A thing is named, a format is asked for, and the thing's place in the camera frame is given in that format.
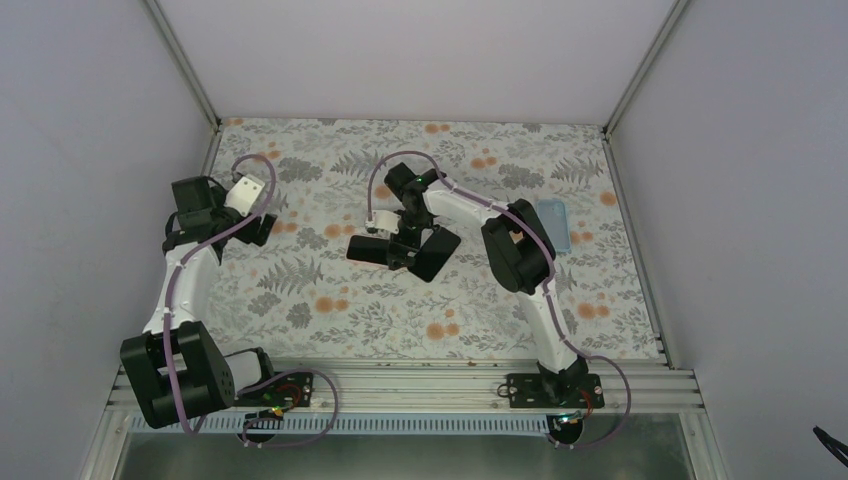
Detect black object at edge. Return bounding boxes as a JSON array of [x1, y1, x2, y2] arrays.
[[812, 426, 848, 467]]

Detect left aluminium corner post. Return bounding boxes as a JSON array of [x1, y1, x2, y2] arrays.
[[141, 0, 221, 131]]

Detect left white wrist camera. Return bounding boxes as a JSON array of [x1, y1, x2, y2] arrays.
[[224, 175, 265, 217]]

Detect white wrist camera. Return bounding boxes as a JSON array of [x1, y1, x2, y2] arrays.
[[224, 175, 265, 217], [366, 210, 401, 234]]

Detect aluminium rail frame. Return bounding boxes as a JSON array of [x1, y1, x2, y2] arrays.
[[105, 357, 705, 435]]

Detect aluminium corner post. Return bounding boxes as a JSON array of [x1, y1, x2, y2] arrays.
[[141, 0, 221, 131], [603, 0, 690, 140]]

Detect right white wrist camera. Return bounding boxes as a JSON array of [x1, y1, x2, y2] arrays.
[[366, 210, 401, 234]]

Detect floral patterned table mat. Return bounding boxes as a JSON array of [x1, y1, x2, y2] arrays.
[[206, 117, 660, 360]]

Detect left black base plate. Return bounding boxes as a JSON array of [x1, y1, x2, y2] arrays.
[[234, 372, 314, 410]]

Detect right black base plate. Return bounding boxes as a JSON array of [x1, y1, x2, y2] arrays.
[[496, 373, 606, 409]]

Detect phone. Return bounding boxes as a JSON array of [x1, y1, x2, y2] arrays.
[[408, 227, 461, 283], [345, 235, 390, 266]]

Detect right aluminium corner post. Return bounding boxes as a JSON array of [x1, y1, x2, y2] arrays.
[[603, 0, 690, 140]]

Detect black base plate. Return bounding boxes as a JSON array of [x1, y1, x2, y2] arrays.
[[496, 373, 606, 409], [234, 372, 314, 410]]

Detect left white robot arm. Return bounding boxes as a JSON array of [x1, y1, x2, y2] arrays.
[[120, 175, 279, 429]]

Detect light blue phone case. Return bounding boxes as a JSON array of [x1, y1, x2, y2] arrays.
[[536, 199, 572, 254]]

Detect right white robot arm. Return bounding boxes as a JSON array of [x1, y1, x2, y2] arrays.
[[384, 164, 591, 407]]

